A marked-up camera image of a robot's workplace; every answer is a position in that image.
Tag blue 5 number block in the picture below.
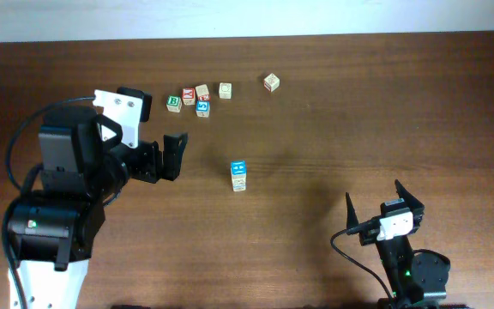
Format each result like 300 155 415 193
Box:
196 100 210 118

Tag wooden block red I side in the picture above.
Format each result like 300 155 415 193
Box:
263 73 280 92

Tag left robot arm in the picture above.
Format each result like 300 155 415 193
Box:
1 87 188 308

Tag plain wooden apple block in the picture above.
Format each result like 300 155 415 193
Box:
219 82 232 100

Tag red Y letter block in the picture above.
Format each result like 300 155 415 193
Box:
181 88 196 106

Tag wooden block with red side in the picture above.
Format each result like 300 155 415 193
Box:
195 84 210 101

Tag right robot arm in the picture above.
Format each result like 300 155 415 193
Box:
346 180 451 308

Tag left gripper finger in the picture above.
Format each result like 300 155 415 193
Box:
162 133 189 180
117 87 153 123

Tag green B letter block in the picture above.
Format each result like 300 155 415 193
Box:
166 95 183 112

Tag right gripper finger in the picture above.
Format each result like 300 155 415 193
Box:
345 192 359 234
395 179 425 213

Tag left black cable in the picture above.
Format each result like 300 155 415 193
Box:
1 96 98 309

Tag plain wooden engraved block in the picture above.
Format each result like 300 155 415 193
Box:
232 173 246 192

